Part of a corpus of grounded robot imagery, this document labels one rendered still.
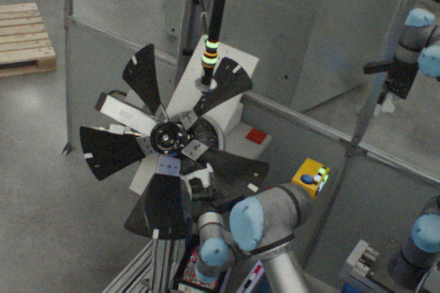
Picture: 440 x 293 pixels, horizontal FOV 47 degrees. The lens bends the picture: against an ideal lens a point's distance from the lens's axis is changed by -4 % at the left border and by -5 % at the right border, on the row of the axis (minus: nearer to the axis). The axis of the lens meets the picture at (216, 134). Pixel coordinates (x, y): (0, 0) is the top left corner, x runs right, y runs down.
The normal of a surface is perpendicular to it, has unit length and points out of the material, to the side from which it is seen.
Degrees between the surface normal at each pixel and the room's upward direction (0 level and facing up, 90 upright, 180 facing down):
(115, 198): 0
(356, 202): 90
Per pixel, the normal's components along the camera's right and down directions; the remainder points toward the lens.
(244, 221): -0.86, 0.14
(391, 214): -0.50, 0.48
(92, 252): 0.15, -0.77
